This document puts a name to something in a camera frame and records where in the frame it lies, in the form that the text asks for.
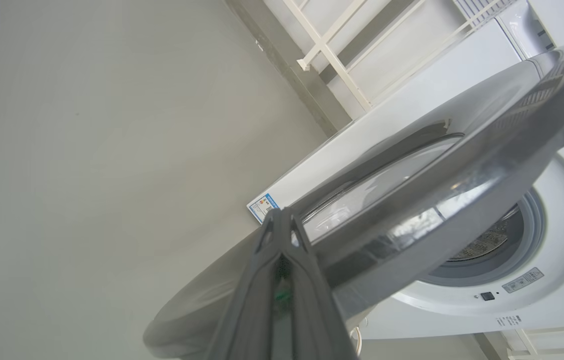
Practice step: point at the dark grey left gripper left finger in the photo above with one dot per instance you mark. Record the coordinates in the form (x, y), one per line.
(252, 310)

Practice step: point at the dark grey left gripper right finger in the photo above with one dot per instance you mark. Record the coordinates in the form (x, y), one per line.
(311, 310)

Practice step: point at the dark grey round washer door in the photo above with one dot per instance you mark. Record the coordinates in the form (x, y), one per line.
(461, 165)

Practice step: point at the white front-load washing machine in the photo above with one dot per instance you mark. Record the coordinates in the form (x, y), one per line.
(561, 225)

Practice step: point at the white metal rack frame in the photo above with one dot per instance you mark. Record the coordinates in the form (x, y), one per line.
(329, 52)
(526, 342)

